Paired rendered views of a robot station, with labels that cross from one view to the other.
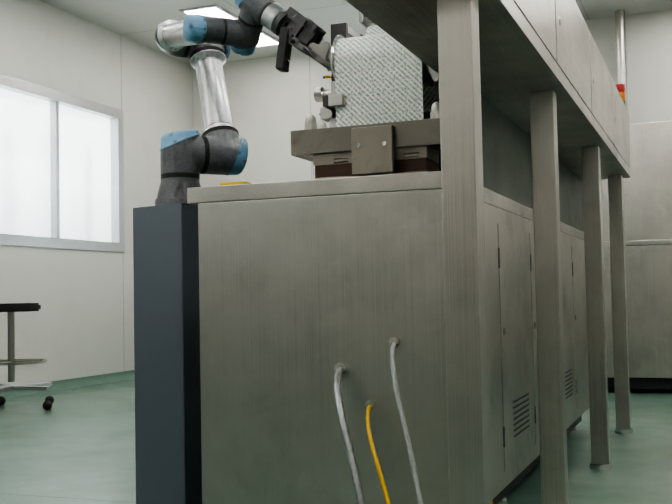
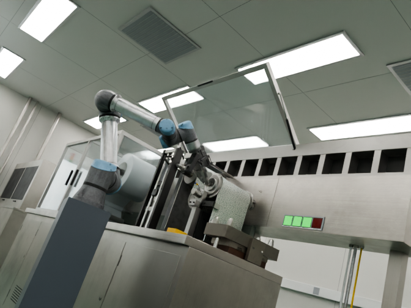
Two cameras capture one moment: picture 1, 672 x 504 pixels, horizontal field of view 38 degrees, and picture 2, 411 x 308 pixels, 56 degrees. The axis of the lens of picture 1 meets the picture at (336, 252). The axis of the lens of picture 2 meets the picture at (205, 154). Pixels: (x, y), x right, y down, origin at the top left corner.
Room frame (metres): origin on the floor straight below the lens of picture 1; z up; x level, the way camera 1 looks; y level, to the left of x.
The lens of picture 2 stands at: (1.52, 1.73, 0.71)
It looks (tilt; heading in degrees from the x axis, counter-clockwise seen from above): 19 degrees up; 304
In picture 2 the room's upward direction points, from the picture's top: 19 degrees clockwise
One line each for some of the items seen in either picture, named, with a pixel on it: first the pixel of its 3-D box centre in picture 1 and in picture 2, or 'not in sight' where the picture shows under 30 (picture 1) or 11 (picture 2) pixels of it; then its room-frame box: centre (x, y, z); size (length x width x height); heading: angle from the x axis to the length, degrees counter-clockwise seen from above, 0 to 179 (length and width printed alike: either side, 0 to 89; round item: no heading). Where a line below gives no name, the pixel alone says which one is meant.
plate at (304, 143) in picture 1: (378, 141); (242, 242); (2.36, -0.11, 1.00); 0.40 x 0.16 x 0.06; 69
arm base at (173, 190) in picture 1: (180, 191); (91, 195); (2.91, 0.46, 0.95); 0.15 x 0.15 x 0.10
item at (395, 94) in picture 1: (378, 105); (228, 217); (2.48, -0.12, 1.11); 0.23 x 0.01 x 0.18; 69
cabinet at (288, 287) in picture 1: (454, 349); (93, 299); (3.44, -0.41, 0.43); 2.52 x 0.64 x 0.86; 159
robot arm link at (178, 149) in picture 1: (182, 152); (101, 173); (2.91, 0.46, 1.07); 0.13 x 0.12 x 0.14; 116
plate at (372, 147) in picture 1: (372, 150); (255, 252); (2.27, -0.09, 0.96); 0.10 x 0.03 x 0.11; 69
